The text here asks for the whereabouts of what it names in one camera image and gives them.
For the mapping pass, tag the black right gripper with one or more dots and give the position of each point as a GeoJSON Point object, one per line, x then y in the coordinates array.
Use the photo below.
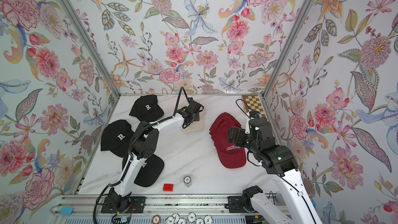
{"type": "Point", "coordinates": [242, 134]}

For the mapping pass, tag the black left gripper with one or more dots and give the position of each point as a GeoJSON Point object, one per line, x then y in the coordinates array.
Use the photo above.
{"type": "Point", "coordinates": [197, 116]}

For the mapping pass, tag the cream cap front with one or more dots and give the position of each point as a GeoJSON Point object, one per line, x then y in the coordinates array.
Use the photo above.
{"type": "Point", "coordinates": [198, 123]}

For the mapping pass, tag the red cap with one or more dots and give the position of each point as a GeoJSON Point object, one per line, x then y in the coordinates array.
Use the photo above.
{"type": "Point", "coordinates": [217, 124]}
{"type": "Point", "coordinates": [220, 136]}
{"type": "Point", "coordinates": [226, 117]}
{"type": "Point", "coordinates": [230, 155]}

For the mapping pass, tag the red cap back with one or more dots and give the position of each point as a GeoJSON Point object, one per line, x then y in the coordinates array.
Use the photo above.
{"type": "Point", "coordinates": [230, 155]}

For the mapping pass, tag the black cap back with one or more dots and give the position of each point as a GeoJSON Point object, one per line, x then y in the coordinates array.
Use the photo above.
{"type": "Point", "coordinates": [146, 108]}

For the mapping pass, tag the black cap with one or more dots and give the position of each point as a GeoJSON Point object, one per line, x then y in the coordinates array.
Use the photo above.
{"type": "Point", "coordinates": [142, 172]}
{"type": "Point", "coordinates": [116, 138]}
{"type": "Point", "coordinates": [146, 108]}

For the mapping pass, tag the black cap front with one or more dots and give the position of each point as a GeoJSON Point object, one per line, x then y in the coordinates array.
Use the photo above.
{"type": "Point", "coordinates": [142, 172]}

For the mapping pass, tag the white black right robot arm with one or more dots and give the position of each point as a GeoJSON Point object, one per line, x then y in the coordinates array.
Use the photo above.
{"type": "Point", "coordinates": [282, 168]}

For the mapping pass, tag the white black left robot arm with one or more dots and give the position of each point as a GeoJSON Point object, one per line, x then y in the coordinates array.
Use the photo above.
{"type": "Point", "coordinates": [143, 145]}

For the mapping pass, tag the stack of poker chips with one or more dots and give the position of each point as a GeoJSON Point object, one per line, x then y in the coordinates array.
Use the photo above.
{"type": "Point", "coordinates": [187, 181]}

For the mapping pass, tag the wooden chess board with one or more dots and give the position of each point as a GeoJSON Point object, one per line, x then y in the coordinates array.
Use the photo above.
{"type": "Point", "coordinates": [252, 102]}

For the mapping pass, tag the red toy brick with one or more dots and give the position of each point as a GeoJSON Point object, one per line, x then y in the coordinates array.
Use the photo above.
{"type": "Point", "coordinates": [168, 187]}

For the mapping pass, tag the white poker chip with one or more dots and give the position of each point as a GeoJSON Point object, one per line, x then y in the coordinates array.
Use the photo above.
{"type": "Point", "coordinates": [208, 219]}
{"type": "Point", "coordinates": [169, 220]}
{"type": "Point", "coordinates": [191, 217]}
{"type": "Point", "coordinates": [199, 221]}
{"type": "Point", "coordinates": [175, 217]}

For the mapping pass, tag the orange poker chip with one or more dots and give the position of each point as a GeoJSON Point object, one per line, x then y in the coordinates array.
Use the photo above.
{"type": "Point", "coordinates": [156, 219]}

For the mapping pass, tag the blue tag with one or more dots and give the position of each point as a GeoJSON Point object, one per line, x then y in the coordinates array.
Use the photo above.
{"type": "Point", "coordinates": [66, 211]}

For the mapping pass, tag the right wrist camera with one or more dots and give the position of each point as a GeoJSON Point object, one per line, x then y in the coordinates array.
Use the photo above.
{"type": "Point", "coordinates": [249, 116]}

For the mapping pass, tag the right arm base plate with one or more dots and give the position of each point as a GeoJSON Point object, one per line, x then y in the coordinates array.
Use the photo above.
{"type": "Point", "coordinates": [236, 205]}

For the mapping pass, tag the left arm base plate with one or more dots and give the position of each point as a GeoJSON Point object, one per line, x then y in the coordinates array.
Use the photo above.
{"type": "Point", "coordinates": [133, 205]}

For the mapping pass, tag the aluminium front rail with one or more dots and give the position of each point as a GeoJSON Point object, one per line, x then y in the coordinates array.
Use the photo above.
{"type": "Point", "coordinates": [164, 205]}

